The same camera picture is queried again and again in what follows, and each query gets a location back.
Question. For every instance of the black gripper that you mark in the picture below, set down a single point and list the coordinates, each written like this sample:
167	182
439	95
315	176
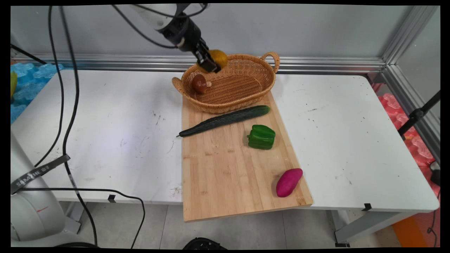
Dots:
188	35

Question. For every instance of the yellow toy mango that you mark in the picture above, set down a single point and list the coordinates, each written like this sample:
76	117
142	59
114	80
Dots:
219	58

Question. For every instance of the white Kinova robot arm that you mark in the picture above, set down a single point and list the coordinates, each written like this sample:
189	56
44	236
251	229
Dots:
35	211

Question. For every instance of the brown toy mushroom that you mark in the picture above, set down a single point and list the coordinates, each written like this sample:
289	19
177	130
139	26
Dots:
199	83

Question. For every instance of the woven wicker basket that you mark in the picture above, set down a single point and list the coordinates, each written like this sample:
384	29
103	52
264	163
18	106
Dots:
239	91

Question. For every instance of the dark green cucumber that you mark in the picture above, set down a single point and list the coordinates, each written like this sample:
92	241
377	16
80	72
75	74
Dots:
225	120

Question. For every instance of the green bell pepper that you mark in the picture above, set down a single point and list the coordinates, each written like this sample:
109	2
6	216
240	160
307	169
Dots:
262	137

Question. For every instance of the wooden cutting board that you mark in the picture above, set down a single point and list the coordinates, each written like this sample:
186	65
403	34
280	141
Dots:
225	168

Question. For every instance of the purple sweet potato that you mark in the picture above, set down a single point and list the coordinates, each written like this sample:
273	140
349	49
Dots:
288	182

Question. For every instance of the black tape piece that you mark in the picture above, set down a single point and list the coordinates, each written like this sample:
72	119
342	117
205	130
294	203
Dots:
366	207
111	198

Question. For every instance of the blue foam mat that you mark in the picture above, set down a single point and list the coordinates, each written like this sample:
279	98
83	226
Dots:
31	84

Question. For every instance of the black round floor object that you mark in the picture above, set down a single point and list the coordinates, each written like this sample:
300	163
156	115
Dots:
204	244

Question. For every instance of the yellow green toy fruit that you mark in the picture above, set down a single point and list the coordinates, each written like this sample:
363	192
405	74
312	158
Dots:
13	84

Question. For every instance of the grey table leg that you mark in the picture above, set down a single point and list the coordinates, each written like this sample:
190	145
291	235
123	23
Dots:
74	218
369	225

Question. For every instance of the black stand leg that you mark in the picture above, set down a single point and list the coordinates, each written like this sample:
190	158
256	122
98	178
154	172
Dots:
416	114

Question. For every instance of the red foam mat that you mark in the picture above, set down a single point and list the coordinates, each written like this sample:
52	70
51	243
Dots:
416	147

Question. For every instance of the small black device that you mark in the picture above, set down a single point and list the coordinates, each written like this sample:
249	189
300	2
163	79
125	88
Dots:
436	174

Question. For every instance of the orange floor mat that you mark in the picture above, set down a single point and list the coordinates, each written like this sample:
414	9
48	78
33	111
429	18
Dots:
409	233

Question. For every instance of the aluminium frame rail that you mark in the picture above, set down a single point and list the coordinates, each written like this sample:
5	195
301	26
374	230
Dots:
411	105
140	62

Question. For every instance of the aluminium frame post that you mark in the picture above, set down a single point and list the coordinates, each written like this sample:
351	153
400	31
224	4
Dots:
411	31

